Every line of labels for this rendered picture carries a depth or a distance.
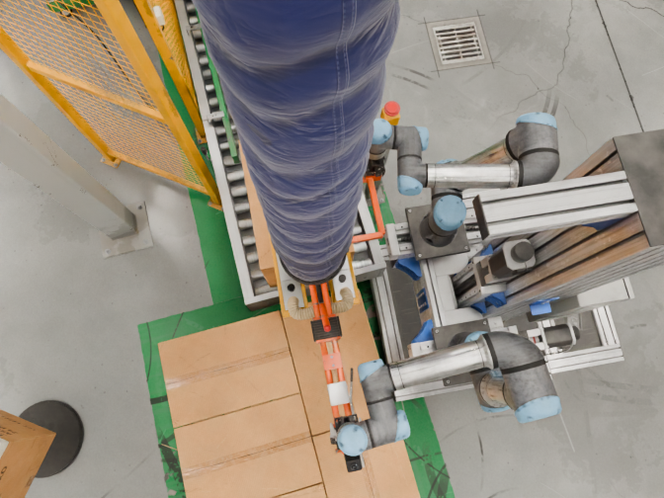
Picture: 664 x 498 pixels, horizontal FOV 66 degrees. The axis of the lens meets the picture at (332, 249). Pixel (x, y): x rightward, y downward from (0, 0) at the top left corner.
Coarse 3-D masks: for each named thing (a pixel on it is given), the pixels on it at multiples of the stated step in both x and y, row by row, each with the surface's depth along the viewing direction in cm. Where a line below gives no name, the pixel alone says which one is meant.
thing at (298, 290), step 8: (272, 248) 191; (280, 272) 189; (280, 280) 188; (280, 288) 188; (288, 288) 185; (296, 288) 187; (304, 288) 188; (280, 296) 187; (288, 296) 186; (296, 296) 186; (304, 296) 187; (304, 304) 186; (288, 312) 185
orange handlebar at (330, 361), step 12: (372, 180) 186; (372, 192) 185; (360, 240) 181; (312, 288) 176; (324, 288) 176; (312, 300) 175; (324, 300) 175; (324, 348) 170; (336, 348) 171; (324, 360) 169; (336, 360) 169; (336, 408) 166; (348, 408) 166; (336, 420) 165
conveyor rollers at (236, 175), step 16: (192, 16) 288; (224, 144) 267; (224, 160) 265; (240, 160) 266; (240, 176) 263; (240, 192) 261; (240, 208) 258; (240, 224) 256; (256, 256) 252; (256, 272) 250; (256, 288) 249; (272, 288) 248
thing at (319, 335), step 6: (312, 318) 171; (318, 318) 171; (330, 318) 172; (336, 318) 172; (312, 324) 171; (318, 324) 172; (330, 324) 172; (336, 324) 172; (312, 330) 170; (318, 330) 171; (330, 330) 171; (336, 330) 171; (318, 336) 171; (324, 336) 171; (330, 336) 171; (336, 336) 171; (318, 342) 169
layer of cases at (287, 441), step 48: (192, 336) 242; (240, 336) 242; (288, 336) 243; (192, 384) 236; (240, 384) 236; (288, 384) 237; (192, 432) 231; (240, 432) 231; (288, 432) 231; (192, 480) 225; (240, 480) 226; (288, 480) 226; (336, 480) 226; (384, 480) 227
